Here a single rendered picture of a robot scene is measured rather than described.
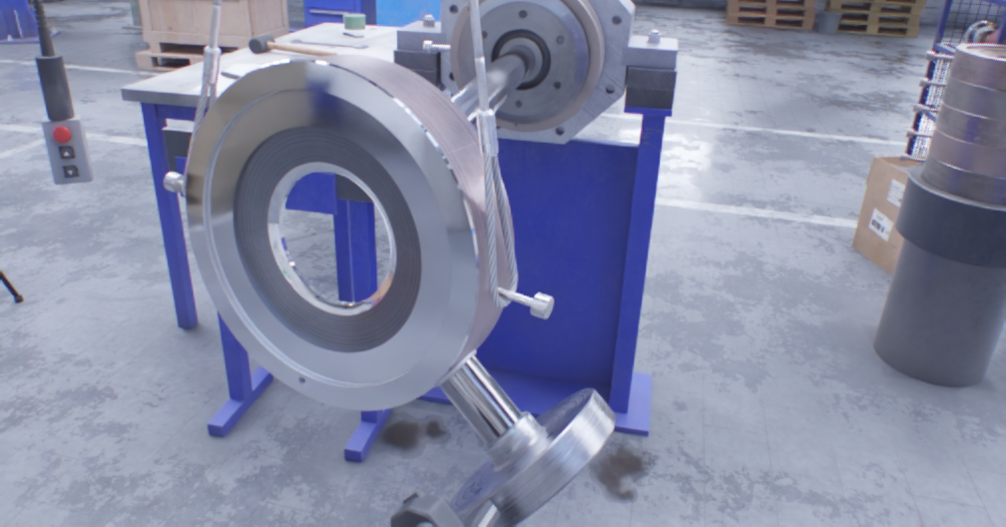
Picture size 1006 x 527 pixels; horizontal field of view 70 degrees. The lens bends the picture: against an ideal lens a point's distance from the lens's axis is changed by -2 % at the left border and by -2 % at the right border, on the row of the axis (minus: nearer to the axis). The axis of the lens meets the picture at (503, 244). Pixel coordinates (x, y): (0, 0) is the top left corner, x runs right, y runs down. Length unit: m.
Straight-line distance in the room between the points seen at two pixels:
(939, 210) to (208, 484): 2.29
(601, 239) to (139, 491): 1.43
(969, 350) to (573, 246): 1.39
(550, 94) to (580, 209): 0.49
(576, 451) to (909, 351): 2.24
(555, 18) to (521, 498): 1.25
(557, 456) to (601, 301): 1.59
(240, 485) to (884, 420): 1.92
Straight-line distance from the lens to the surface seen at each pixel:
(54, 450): 2.44
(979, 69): 2.59
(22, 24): 9.40
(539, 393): 2.37
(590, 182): 2.12
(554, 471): 0.70
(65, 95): 1.58
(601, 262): 2.21
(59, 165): 1.62
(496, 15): 1.77
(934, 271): 2.74
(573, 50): 1.75
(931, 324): 2.81
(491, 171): 0.66
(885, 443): 2.53
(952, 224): 2.64
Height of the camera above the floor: 1.41
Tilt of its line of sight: 25 degrees down
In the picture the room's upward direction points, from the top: 2 degrees clockwise
